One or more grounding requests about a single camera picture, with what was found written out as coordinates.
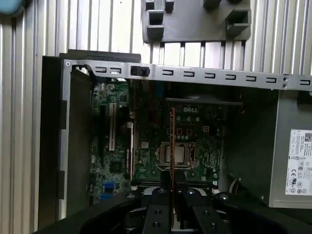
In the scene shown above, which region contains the black graphics card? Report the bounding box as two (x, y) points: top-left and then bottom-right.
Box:
(124, 120), (136, 182)

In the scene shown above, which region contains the RAM stick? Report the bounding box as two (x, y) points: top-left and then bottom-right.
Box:
(170, 106), (177, 230)

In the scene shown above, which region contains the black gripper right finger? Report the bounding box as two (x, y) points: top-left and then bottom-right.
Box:
(175, 172), (312, 234)

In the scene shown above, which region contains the CPU socket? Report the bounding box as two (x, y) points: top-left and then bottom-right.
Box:
(156, 140), (197, 172)

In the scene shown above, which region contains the black case switch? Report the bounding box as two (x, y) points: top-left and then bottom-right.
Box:
(130, 65), (150, 77)

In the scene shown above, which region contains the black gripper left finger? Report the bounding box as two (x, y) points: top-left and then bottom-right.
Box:
(31, 171), (173, 234)

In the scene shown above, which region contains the grey power supply unit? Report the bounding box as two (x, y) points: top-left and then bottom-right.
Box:
(268, 91), (312, 209)

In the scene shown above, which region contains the green Dell motherboard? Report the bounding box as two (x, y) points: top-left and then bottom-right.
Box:
(90, 80), (228, 203)

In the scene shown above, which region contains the grey plastic parts rack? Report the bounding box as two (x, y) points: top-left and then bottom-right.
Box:
(141, 0), (252, 45)

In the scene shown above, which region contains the black PC case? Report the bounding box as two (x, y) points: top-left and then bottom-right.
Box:
(38, 48), (312, 234)

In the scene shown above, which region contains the silver CPU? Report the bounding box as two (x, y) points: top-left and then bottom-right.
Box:
(164, 145), (189, 163)

